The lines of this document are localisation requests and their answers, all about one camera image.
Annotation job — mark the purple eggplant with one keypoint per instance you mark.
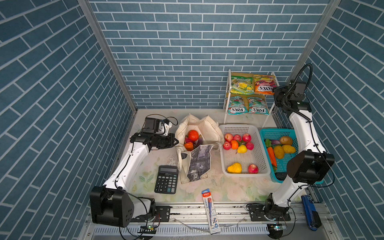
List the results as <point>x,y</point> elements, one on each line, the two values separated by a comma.
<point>199,141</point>

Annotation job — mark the beige canvas tote bag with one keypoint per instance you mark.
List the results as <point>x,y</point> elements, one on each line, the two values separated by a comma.
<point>195,165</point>

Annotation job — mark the white wire shelf rack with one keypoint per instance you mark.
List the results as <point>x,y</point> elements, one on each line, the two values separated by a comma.
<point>229,94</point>

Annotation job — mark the packaged pen blister pack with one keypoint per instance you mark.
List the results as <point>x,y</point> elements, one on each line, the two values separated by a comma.
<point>214,226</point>

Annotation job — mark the red apple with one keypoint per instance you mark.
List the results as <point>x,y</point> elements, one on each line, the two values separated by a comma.
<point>246,138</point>
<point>253,169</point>
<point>227,145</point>
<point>249,146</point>
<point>229,137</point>

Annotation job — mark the orange pumpkin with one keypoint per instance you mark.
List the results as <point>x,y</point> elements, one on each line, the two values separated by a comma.
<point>189,146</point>

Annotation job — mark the yellow pear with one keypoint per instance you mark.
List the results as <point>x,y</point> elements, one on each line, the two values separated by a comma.
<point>235,168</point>

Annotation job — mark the green fox's candy bag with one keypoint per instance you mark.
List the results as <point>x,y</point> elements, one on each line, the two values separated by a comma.
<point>237,106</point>
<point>257,105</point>

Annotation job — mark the red apple centre low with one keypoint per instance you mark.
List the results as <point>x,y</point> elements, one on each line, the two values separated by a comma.
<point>237,138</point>

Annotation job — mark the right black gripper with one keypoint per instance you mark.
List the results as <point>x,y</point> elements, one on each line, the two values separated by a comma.
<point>278,90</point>

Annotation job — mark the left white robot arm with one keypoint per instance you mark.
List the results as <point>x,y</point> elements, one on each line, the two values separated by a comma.
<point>111,203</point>

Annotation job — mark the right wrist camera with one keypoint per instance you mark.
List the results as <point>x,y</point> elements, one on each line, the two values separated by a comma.
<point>298,88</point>

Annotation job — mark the yellow lemon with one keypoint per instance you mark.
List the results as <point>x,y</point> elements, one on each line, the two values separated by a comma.
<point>242,149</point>

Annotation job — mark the green Fox's candy bag right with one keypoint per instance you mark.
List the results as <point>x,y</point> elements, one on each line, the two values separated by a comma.
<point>257,105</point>

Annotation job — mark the brown potato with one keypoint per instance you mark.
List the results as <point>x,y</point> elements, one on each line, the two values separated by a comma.
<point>286,140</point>

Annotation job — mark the green yellow candy bag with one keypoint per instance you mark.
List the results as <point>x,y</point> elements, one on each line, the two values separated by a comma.
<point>242,85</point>

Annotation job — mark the white plastic fruit basket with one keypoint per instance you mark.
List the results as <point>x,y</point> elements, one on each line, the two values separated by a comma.
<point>256,156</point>

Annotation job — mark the teal plastic vegetable basket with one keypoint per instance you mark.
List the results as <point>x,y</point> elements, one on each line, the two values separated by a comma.
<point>279,170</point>

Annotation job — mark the small orange tangerine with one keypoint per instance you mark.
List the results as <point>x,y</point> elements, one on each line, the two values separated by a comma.
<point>234,144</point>

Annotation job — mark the red tomato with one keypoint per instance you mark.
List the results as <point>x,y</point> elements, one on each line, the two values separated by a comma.
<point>193,135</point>

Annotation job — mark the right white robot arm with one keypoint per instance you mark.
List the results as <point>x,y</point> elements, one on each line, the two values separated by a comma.
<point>312,162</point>

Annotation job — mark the orange Fox's candy bag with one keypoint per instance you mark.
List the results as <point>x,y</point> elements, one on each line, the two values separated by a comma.
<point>265,84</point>

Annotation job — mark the black desk calculator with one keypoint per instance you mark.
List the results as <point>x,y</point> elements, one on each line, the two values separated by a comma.
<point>167,180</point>

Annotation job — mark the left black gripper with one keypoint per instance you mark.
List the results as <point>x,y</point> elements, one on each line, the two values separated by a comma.
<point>170,143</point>

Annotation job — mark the blue utility knife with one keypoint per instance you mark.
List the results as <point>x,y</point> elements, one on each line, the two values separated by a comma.
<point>312,216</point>

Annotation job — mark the orange carrot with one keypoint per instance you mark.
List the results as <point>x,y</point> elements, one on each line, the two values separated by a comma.
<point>271,153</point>

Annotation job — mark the green Fox's candy bag left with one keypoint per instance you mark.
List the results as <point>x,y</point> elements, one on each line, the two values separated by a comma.
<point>237,106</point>

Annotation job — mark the pink dragon fruit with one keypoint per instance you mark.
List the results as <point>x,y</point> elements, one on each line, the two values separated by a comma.
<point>187,140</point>

